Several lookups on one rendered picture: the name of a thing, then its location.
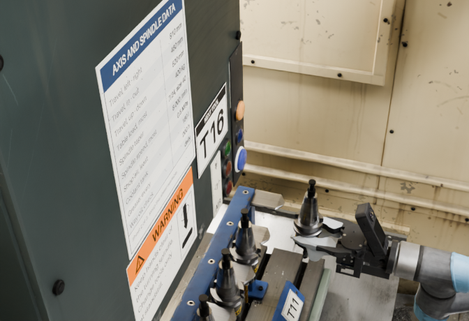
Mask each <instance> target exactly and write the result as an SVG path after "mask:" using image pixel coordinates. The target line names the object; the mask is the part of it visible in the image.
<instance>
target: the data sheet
mask: <svg viewBox="0 0 469 321"><path fill-rule="evenodd" d="M96 75H97V80H98V87H99V91H100V99H101V103H102V107H103V115H104V119H105V127H106V131H107V138H108V142H109V147H110V154H111V159H112V166H113V170H114V178H115V182H116V187H117V194H118V198H119V206H120V210H121V217H122V221H123V226H124V233H125V238H126V245H127V249H128V256H129V260H131V258H132V257H133V255H134V253H135V252H136V250H137V248H138V247H139V245H140V244H141V242H142V240H143V239H144V238H145V236H146V234H147V233H148V231H149V229H150V228H151V226H152V225H153V223H154V221H155V220H156V218H157V217H158V215H159V213H160V212H161V210H162V209H163V207H164V206H165V204H166V202H167V201H168V199H169V198H170V196H171V194H172V193H173V191H174V190H175V188H176V187H177V185H178V183H179V182H180V180H181V178H182V177H183V175H184V174H185V172H186V171H187V169H188V167H189V165H190V164H191V163H192V161H193V159H194V158H195V140H194V131H193V113H192V104H191V86H190V76H189V67H188V48H187V39H186V21H185V12H184V0H162V1H161V2H160V3H159V4H158V5H157V7H155V9H153V10H152V11H151V12H150V14H148V16H146V17H145V18H144V19H143V20H142V21H141V23H139V24H138V25H137V26H136V27H135V28H134V30H132V31H131V32H130V33H129V34H128V35H127V37H125V38H124V39H123V40H122V41H121V42H120V44H118V46H116V47H115V48H114V49H113V50H112V51H111V53H109V54H108V55H107V56H106V57H105V58H104V60H102V61H101V62H100V63H99V64H98V65H97V67H96Z"/></svg>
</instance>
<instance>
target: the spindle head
mask: <svg viewBox="0 0 469 321"><path fill-rule="evenodd" d="M161 1H162V0H0V321H135V314H134V310H133V303H132V299H131V291H130V288H129V283H128V276H127V272H126V269H127V267H128V266H129V264H130V263H131V261H132V259H133V258H134V256H135V254H136V253H137V251H138V250H139V248H140V247H141V245H142V243H143V241H144V240H145V239H146V237H147V235H148V234H149V232H150V230H151V229H152V227H153V226H154V224H155V222H156V221H157V219H158V217H159V216H160V214H161V213H162V211H163V210H164V208H165V206H166V205H167V203H168V202H169V200H170V198H171V197H172V195H173V194H174V192H175V191H176V189H177V187H178V185H179V184H180V183H181V180H182V179H183V178H184V176H185V174H186V173H187V172H188V169H189V168H190V166H191V167H192V175H193V192H194V201H195V218H196V227H197V237H196V238H195V241H194V242H193V244H192V246H191V248H190V250H189V251H188V253H187V255H186V257H185V259H184V261H183V262H182V264H181V266H180V268H179V270H178V272H177V274H176V276H175V277H174V279H173V281H172V283H171V285H170V287H169V288H168V290H167V292H166V294H165V296H164V298H163V300H162V302H161V304H160V305H159V307H158V309H157V311H156V312H155V314H154V316H153V318H152V320H151V321H160V319H161V317H162V316H163V314H164V312H165V309H166V308H167V306H168V304H169V303H170V300H171V298H172V296H173V294H174V292H175V290H176V289H177V287H178V285H179V283H180V281H181V279H182V277H183V276H184V274H185V272H186V270H187V268H188V266H189V264H190V263H191V260H192V259H193V256H194V255H195V252H196V250H197V249H198V247H199V245H200V243H201V241H202V239H203V237H204V236H205V234H206V232H207V230H208V228H209V226H210V224H211V222H212V221H213V219H214V215H213V202H212V190H211V167H210V165H211V164H212V162H213V160H214V159H215V157H216V155H217V153H218V152H219V151H220V155H221V150H222V146H223V142H224V140H225V139H226V138H230V141H231V152H230V154H229V156H228V158H230V159H231V161H232V131H231V109H230V71H229V58H230V56H231V55H232V53H233V52H234V50H235V49H236V48H237V46H238V44H239V43H240V38H241V31H240V6H239V0H184V12H185V21H186V39H187V48H188V67H189V76H190V86H191V104H192V113H193V131H194V128H195V126H196V124H197V123H198V122H199V120H200V118H201V117H202V115H203V114H204V112H205V111H206V109H207V108H208V107H209V105H210V103H211V102H212V101H213V99H214V97H215V96H216V94H217V93H218V91H219V90H220V88H221V87H222V86H223V84H224V82H226V98H227V118H228V131H227V133H226V134H225V136H224V137H223V139H222V140H221V143H220V144H219V146H218V148H217V149H216V151H215V152H214V155H213V156H212V157H211V159H210V161H209V162H208V164H207V166H206V168H205V169H204V171H203V173H202V174H201V176H200V178H199V179H198V173H197V163H196V155H195V158H194V159H193V161H192V163H191V164H190V165H189V167H188V169H187V171H186V172H185V174H184V175H183V177H182V178H181V180H180V182H179V183H178V185H177V187H176V188H175V190H174V191H173V193H172V194H171V196H170V198H169V199H168V201H167V202H166V204H165V206H164V207H163V209H162V210H161V212H160V213H159V215H158V217H157V218H156V220H155V221H154V223H153V225H152V226H151V228H150V229H149V231H148V233H147V234H146V236H145V238H144V239H143V240H142V242H141V244H140V245H139V247H138V248H137V250H136V252H135V253H134V255H133V257H132V258H131V260H129V256H128V249H127V245H126V238H125V233H124V226H123V221H122V217H121V210H120V206H119V198H118V194H117V187H116V182H115V178H114V170H113V166H112V159H111V154H110V147H109V142H108V138H107V131H106V127H105V119H104V115H103V107H102V103H101V95H100V91H99V87H98V80H97V75H96V67H97V65H98V64H99V63H100V62H101V61H102V60H104V58H105V57H106V56H107V55H108V54H109V53H111V51H112V50H113V49H114V48H115V47H116V46H118V44H120V42H121V41H122V40H123V39H124V38H125V37H127V35H128V34H129V33H130V32H131V31H132V30H134V28H135V27H136V26H137V25H138V24H139V23H141V21H142V20H143V19H144V18H145V17H146V16H148V14H150V12H151V11H152V10H153V9H155V7H157V5H158V4H159V3H160V2H161ZM224 162H225V159H223V158H222V156H221V185H222V200H223V199H224V196H223V187H224V184H225V180H226V179H224V178H223V175H222V171H223V165H224ZM229 177H231V179H232V182H233V174H232V171H231V173H230V175H229Z"/></svg>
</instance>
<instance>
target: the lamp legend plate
mask: <svg viewBox="0 0 469 321"><path fill-rule="evenodd" d="M210 167H211V190H212V202H213V215H214V218H215V217H216V215H217V213H218V210H219V209H220V208H221V205H222V203H223V201H222V185H221V155H220V151H219V152H218V153H217V155H216V157H215V159H214V160H213V162H212V164H211V165H210Z"/></svg>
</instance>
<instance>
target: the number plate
mask: <svg viewBox="0 0 469 321"><path fill-rule="evenodd" d="M302 306H303V302H302V301H301V300H300V299H299V297H298V296H297V295H296V294H295V293H294V292H293V291H292V290H291V289H290V290H289V293H288V296H287V299H286V301H285V304H284V307H283V310H282V313H281V315H282V316H283V317H284V318H285V319H286V320H287V321H298V318H299V314H300V312H301V309H302Z"/></svg>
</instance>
